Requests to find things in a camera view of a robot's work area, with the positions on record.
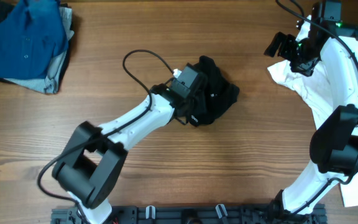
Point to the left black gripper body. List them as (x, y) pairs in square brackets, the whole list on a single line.
[(196, 102)]

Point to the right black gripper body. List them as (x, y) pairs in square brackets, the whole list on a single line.
[(301, 56)]

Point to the black t-shirt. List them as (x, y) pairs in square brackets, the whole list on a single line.
[(220, 94)]

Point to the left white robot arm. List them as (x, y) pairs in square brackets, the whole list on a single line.
[(94, 156)]

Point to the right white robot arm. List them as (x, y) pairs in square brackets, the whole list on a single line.
[(334, 145)]

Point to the light grey folded garment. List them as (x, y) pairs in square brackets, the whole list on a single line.
[(58, 65)]

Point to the white t-shirt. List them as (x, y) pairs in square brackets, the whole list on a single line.
[(316, 93)]

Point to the blue button shirt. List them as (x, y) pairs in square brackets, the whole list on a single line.
[(30, 37)]

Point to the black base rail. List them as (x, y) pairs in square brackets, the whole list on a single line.
[(245, 214)]

